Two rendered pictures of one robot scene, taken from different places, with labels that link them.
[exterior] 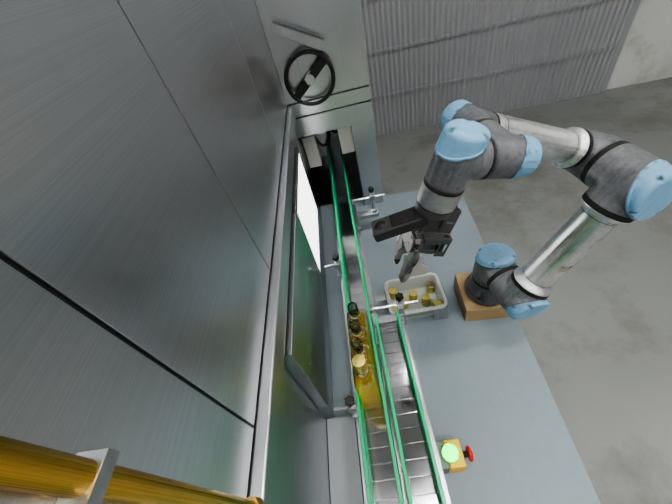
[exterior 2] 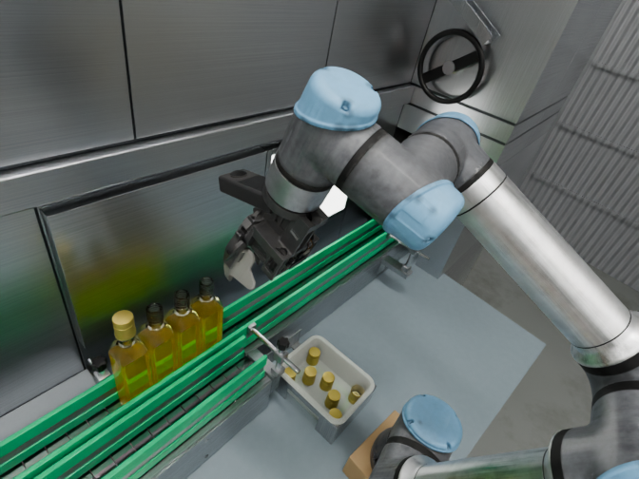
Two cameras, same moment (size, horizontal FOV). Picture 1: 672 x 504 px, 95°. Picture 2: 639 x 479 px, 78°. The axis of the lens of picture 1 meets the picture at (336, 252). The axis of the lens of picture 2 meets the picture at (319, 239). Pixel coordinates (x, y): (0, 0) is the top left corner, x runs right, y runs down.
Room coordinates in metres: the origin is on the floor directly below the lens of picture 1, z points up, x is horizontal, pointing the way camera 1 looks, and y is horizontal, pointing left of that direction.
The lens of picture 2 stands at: (0.09, -0.43, 1.74)
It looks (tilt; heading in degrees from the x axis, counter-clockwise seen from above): 37 degrees down; 25
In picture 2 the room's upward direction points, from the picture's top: 13 degrees clockwise
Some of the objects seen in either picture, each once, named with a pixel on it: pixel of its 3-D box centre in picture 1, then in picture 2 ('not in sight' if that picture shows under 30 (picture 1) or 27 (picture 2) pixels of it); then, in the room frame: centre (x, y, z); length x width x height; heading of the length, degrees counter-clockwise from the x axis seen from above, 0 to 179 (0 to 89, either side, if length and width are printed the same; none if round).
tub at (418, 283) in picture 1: (414, 298); (323, 384); (0.69, -0.25, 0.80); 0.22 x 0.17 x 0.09; 82
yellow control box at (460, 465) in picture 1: (450, 456); not in sight; (0.16, -0.15, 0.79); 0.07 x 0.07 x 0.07; 82
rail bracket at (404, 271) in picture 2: (368, 206); (402, 258); (1.23, -0.23, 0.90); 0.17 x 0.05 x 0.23; 82
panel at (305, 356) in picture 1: (306, 254); (251, 209); (0.77, 0.10, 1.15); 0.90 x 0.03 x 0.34; 172
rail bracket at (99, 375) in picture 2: (346, 408); (98, 373); (0.31, 0.10, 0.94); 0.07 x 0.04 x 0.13; 82
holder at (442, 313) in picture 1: (407, 301); (315, 379); (0.70, -0.23, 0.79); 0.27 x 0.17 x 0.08; 82
